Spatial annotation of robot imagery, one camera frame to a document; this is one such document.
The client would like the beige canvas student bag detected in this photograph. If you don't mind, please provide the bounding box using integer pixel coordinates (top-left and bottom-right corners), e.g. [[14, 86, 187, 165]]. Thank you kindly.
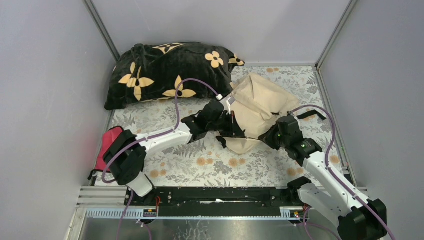
[[223, 73, 301, 155]]

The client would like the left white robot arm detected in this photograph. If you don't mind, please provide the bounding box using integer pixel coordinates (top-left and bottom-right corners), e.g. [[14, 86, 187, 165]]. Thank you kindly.
[[102, 100, 245, 206]]

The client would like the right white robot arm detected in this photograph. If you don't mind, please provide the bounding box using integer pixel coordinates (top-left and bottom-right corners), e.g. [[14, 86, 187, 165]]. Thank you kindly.
[[259, 115, 388, 240]]

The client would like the black floral pillow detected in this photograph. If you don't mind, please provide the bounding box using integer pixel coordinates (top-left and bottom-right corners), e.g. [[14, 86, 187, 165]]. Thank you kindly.
[[104, 42, 245, 111]]

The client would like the red and black pouch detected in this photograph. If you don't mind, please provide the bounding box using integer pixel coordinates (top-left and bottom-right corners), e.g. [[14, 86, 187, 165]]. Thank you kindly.
[[87, 126, 124, 180]]

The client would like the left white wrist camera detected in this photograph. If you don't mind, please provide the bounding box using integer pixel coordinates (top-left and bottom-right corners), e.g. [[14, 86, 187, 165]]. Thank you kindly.
[[215, 94, 235, 113]]

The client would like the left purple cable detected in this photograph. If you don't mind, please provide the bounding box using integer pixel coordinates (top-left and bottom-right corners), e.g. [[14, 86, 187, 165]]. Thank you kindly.
[[100, 78, 223, 240]]

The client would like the purple cable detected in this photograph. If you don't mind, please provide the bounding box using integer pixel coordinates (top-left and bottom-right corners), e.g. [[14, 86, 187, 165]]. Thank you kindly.
[[100, 78, 223, 240], [288, 104, 397, 240]]

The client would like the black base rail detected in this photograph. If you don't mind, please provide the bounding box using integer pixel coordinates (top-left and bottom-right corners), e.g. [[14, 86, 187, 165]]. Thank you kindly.
[[124, 186, 308, 218]]

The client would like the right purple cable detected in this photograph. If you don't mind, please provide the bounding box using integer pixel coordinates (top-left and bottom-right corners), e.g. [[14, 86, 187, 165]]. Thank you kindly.
[[288, 104, 397, 240]]

